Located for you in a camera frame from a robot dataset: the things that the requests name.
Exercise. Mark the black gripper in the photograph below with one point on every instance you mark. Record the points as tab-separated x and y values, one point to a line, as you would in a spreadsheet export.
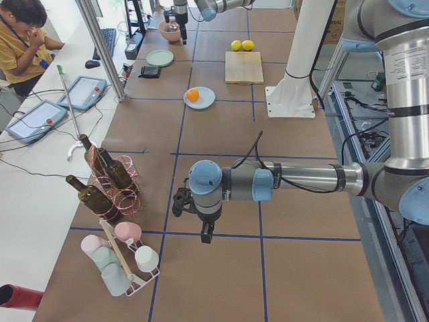
178	17
208	221

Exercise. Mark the orange fruit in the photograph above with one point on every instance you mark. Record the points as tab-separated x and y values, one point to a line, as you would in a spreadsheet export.
193	94

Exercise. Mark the mint green plate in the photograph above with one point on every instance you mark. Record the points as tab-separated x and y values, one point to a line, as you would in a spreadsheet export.
160	58

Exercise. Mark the light blue ceramic plate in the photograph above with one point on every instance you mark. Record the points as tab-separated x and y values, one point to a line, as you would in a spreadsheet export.
207	98

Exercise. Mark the pink bowl with ice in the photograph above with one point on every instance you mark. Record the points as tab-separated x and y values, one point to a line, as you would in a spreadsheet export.
171	37

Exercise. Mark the small black box device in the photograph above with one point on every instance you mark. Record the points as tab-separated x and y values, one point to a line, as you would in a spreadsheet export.
133	46

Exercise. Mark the yellow lemon left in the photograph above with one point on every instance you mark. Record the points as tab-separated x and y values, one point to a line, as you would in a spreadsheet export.
236	45

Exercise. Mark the yellow lemon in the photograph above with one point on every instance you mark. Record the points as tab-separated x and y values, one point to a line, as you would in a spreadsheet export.
236	45
247	45

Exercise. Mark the black folded cloth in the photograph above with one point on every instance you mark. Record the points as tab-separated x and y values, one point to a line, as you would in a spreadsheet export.
150	72

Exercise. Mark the white cup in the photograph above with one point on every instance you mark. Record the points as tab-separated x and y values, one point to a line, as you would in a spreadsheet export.
146	258

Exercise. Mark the yellow lemon right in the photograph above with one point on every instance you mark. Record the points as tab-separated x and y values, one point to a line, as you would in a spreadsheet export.
247	45

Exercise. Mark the wooden cutting board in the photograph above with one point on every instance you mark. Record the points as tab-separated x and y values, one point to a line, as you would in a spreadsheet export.
243	68

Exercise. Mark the black keyboard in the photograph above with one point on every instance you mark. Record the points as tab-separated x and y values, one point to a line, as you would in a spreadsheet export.
109	35

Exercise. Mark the light blue cup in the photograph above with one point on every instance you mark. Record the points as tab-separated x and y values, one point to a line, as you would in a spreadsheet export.
115	279

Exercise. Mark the black computer mouse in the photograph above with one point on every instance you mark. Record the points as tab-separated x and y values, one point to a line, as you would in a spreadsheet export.
90	64

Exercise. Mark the mint green cup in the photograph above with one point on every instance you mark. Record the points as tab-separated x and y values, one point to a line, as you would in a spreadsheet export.
103	256

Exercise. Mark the dark wine bottle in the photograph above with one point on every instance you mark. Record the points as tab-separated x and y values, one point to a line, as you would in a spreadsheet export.
92	197
116	171
92	158

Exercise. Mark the teach pendant far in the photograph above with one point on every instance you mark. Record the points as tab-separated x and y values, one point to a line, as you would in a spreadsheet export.
85	91

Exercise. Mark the teach pendant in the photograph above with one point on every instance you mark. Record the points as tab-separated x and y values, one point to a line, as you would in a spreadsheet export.
85	91
36	122

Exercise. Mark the pale pink cup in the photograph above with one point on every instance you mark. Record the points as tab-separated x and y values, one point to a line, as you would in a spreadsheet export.
91	243

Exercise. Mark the green tipped reacher stick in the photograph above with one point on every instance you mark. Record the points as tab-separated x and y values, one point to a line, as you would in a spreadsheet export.
78	143

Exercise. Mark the seated person yellow shirt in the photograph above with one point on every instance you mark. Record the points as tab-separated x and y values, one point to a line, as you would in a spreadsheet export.
26	50

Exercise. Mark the teach pendant near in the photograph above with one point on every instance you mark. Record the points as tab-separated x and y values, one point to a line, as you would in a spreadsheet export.
36	122

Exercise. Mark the white wire cup rack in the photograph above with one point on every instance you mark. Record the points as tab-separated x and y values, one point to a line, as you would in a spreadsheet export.
139	279

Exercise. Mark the aluminium frame post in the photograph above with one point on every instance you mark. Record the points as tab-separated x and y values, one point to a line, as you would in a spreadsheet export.
90	19

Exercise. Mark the copper wire bottle rack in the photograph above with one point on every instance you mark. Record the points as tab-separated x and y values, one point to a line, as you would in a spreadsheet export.
128	201

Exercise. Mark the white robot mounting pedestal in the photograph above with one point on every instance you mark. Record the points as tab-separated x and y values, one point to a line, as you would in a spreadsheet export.
292	96

